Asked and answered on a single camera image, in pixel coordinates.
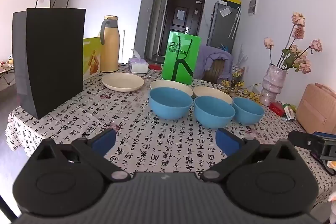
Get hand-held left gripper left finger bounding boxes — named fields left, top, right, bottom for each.
left=33, top=128, right=132, bottom=183

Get green paper bag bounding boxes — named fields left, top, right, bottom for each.
left=161, top=31, right=201, bottom=86

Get cream plate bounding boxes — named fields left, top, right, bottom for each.
left=101, top=72, right=145, bottom=92

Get dark brown door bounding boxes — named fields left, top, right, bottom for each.
left=163, top=0, right=204, bottom=39

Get dried pink roses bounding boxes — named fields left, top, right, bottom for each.
left=264, top=12, right=323, bottom=74

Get white green medicine box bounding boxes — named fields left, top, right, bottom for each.
left=283, top=105, right=297, bottom=121

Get yellow flower branch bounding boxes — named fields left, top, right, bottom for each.
left=222, top=78, right=263, bottom=105

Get black paper bag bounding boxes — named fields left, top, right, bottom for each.
left=12, top=0, right=86, bottom=119

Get tissue pack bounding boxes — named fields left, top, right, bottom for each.
left=128, top=49, right=148, bottom=73

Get white pole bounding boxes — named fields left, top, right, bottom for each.
left=121, top=29, right=126, bottom=64

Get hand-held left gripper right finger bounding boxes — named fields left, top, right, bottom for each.
left=200, top=128, right=301, bottom=183

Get cream bowl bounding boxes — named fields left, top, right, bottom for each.
left=150, top=80, right=194, bottom=97
left=193, top=86, right=233, bottom=105

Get calligraphy printed tablecloth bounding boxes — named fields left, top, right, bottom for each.
left=5, top=63, right=336, bottom=211

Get purple jacket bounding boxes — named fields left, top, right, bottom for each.
left=196, top=46, right=234, bottom=84

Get wall electrical panel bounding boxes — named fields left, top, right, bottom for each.
left=248, top=0, right=259, bottom=16

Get wooden folding table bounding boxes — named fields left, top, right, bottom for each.
left=0, top=65, right=17, bottom=86

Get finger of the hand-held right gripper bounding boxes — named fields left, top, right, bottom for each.
left=288, top=131, right=319, bottom=148

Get wooden chair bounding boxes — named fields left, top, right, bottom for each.
left=209, top=60, right=227, bottom=84

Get yellow thermos jug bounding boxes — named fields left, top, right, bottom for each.
left=100, top=16, right=120, bottom=73

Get yellow-green snack box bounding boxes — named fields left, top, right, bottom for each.
left=83, top=37, right=101, bottom=81

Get red box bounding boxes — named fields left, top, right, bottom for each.
left=268, top=102, right=286, bottom=117

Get white umbrella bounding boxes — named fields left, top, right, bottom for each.
left=228, top=7, right=240, bottom=39

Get blue bowl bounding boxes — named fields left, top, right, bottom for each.
left=232, top=97, right=265, bottom=125
left=194, top=96, right=236, bottom=129
left=149, top=88, right=193, bottom=120

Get grey refrigerator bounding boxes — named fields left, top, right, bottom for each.
left=206, top=2, right=240, bottom=52

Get beige case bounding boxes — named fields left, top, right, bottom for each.
left=297, top=83, right=336, bottom=135

